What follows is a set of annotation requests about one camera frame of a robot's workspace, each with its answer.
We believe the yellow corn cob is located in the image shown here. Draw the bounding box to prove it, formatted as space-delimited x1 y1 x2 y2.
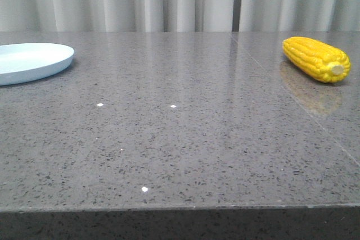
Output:
282 37 351 83

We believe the white pleated curtain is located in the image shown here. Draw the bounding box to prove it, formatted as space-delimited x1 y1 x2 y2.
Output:
1 0 359 32

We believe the light blue round plate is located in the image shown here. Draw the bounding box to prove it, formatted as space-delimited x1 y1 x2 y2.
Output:
1 43 75 86

